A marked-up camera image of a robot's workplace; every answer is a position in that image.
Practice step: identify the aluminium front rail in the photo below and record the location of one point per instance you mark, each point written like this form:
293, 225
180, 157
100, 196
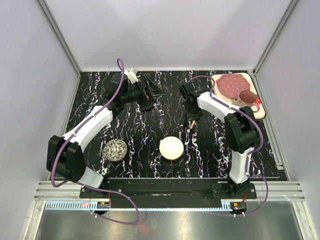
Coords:
45, 190

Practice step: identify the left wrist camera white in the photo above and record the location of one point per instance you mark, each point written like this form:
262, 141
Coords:
132, 75

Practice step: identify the white cable duct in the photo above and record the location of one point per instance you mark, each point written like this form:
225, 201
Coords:
82, 205

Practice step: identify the pink mug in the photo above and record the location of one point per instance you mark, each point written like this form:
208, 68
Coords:
248, 98

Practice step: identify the left aluminium frame post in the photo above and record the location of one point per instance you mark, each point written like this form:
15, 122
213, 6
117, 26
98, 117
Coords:
58, 34

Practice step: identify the leaf patterned bowl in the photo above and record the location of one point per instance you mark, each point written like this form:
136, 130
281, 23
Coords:
115, 150

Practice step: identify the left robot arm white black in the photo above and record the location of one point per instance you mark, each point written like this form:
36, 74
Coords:
65, 154

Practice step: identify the white round bowl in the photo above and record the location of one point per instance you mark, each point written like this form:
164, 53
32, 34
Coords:
171, 148

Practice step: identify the right aluminium frame post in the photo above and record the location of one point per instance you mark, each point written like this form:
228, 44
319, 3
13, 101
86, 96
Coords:
276, 34

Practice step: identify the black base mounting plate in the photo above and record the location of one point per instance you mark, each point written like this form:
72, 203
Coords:
140, 202

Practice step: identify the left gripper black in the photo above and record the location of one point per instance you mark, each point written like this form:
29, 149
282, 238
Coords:
148, 93

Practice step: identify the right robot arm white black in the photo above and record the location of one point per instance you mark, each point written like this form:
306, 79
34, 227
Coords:
241, 131

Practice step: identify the pink dotted plate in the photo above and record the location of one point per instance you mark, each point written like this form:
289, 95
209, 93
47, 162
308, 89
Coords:
231, 85

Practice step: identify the aluminium frame post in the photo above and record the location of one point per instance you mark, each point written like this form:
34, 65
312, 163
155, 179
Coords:
276, 34
58, 34

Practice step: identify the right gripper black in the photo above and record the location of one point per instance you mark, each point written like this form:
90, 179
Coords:
190, 116

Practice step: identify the pink phone case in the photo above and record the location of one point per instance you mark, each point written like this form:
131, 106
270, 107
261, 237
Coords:
192, 123

